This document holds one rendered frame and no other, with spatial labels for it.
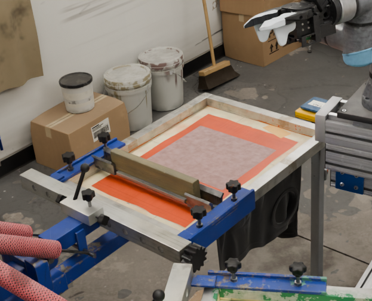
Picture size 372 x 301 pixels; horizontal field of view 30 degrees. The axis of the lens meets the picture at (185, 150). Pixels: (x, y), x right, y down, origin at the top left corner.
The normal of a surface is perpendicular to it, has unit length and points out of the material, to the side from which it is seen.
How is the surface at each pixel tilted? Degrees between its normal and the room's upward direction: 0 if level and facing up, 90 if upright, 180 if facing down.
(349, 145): 90
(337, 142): 90
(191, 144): 0
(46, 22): 90
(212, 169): 0
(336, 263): 0
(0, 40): 89
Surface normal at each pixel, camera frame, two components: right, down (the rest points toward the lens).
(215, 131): -0.08, -0.86
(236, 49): -0.68, 0.44
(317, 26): 0.53, 0.25
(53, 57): 0.75, 0.27
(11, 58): 0.30, 0.45
